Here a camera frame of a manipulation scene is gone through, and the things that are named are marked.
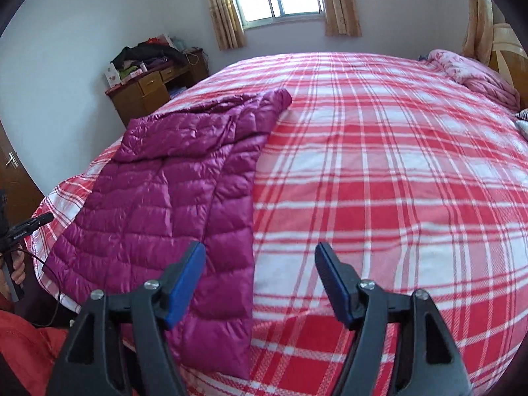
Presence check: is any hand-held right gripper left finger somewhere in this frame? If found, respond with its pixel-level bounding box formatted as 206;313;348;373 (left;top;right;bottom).
45;241;207;396

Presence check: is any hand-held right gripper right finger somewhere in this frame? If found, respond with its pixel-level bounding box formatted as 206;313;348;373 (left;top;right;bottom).
314;243;475;396

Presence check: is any purple puffer jacket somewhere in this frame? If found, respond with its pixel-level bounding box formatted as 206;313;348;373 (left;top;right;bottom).
42;88;293;380

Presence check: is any black clothes pile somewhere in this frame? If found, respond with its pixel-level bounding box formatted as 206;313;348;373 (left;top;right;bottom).
112;43;186;69

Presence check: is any person's left hand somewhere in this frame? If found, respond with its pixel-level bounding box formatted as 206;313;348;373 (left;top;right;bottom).
12;251;26;286

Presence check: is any wooden door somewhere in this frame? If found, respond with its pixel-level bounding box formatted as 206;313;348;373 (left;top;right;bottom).
0;121;45;215

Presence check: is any person's red clothing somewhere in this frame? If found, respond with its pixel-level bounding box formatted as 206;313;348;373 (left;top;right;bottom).
0;293;69;396

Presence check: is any bed with red plaid sheet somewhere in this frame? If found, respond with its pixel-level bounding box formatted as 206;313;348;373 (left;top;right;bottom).
31;51;528;396

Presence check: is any wooden desk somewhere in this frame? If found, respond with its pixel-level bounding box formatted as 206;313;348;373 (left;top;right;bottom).
104;49;210;128

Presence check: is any striped cloth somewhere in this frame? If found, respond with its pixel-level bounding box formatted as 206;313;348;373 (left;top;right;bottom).
513;108;528;138

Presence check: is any pink quilt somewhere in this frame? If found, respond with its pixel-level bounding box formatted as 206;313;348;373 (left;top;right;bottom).
427;49;521;112

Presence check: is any wooden headboard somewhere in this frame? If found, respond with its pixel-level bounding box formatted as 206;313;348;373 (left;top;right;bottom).
489;20;528;110

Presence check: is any black cable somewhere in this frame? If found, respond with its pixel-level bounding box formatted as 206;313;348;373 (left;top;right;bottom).
20;249;62;327

